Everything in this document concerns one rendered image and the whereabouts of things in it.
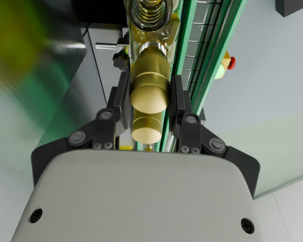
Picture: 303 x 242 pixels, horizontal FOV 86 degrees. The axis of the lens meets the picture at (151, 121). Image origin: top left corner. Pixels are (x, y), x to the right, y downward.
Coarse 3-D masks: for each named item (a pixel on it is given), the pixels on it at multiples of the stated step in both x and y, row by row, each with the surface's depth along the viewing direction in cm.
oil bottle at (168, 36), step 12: (132, 24) 17; (168, 24) 16; (132, 36) 17; (144, 36) 16; (156, 36) 16; (168, 36) 16; (132, 48) 18; (168, 48) 17; (132, 60) 19; (168, 60) 18
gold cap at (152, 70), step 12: (144, 60) 14; (156, 60) 14; (144, 72) 13; (156, 72) 13; (168, 72) 14; (132, 84) 13; (144, 84) 12; (156, 84) 12; (168, 84) 13; (132, 96) 13; (144, 96) 13; (156, 96) 13; (168, 96) 13; (144, 108) 14; (156, 108) 14
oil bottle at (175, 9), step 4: (124, 0) 15; (152, 0) 16; (176, 0) 14; (180, 0) 15; (124, 4) 15; (176, 4) 14; (180, 4) 16; (176, 8) 15; (172, 12) 15; (176, 12) 16
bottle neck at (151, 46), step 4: (144, 44) 16; (148, 44) 16; (152, 44) 16; (156, 44) 16; (160, 44) 16; (140, 48) 17; (144, 48) 16; (148, 48) 16; (152, 48) 16; (156, 48) 16; (160, 48) 16; (164, 48) 17; (140, 52) 16; (144, 52) 16; (148, 52) 15; (156, 52) 15; (160, 52) 16; (164, 52) 17; (164, 56) 16
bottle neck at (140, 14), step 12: (132, 0) 10; (144, 0) 13; (156, 0) 13; (168, 0) 10; (132, 12) 10; (144, 12) 12; (156, 12) 12; (168, 12) 10; (144, 24) 11; (156, 24) 11
